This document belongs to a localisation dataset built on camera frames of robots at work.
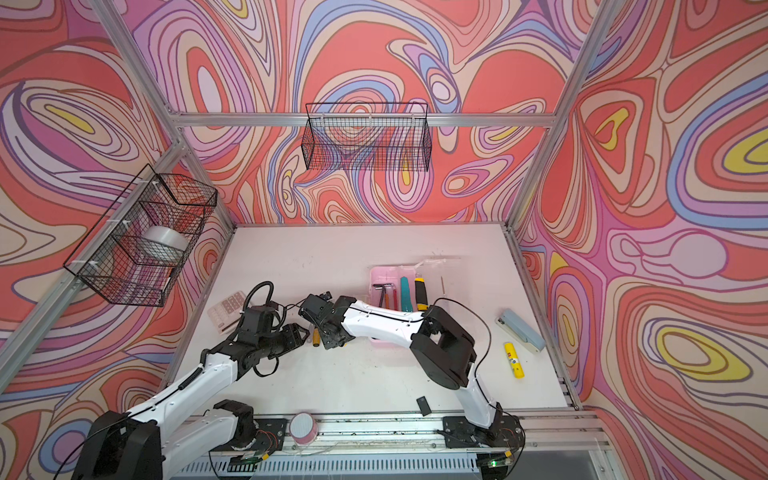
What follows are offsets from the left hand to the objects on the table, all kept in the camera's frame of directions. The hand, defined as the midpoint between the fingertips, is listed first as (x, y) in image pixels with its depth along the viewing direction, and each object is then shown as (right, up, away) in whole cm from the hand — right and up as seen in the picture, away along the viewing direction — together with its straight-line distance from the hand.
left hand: (308, 333), depth 87 cm
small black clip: (+33, -17, -8) cm, 38 cm away
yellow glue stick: (+60, -7, -3) cm, 60 cm away
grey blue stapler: (+63, +1, 0) cm, 63 cm away
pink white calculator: (-27, +5, +7) cm, 29 cm away
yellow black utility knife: (+34, +11, +4) cm, 36 cm away
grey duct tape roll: (-30, +25, -16) cm, 43 cm away
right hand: (+11, -2, -1) cm, 11 cm away
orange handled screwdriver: (+2, -2, +2) cm, 4 cm away
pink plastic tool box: (+41, +15, +4) cm, 44 cm away
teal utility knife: (+29, +10, +4) cm, 31 cm away
